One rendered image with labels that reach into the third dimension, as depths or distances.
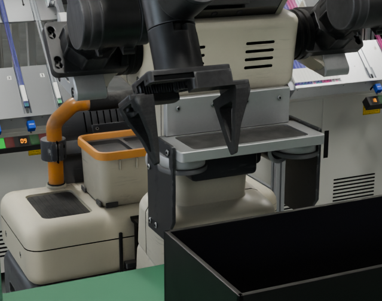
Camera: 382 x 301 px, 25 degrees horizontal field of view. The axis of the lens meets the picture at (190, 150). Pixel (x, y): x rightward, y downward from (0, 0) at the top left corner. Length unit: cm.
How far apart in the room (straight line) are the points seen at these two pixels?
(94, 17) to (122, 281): 35
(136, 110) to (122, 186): 76
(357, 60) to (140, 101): 252
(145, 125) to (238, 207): 55
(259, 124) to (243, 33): 15
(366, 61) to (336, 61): 194
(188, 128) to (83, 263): 44
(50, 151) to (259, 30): 60
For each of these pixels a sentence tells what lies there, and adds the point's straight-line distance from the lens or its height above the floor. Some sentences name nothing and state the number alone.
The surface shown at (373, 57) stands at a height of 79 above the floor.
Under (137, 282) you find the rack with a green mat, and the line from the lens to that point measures 107.
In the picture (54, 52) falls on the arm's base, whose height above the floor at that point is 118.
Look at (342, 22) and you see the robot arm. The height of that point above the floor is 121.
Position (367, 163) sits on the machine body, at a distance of 387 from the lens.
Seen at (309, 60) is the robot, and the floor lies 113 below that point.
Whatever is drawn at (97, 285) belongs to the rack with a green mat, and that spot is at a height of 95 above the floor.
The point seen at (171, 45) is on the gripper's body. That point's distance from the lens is 99.
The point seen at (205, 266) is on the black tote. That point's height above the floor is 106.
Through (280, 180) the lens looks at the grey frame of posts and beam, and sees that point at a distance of 328.
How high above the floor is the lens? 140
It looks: 16 degrees down
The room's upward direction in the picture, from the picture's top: straight up
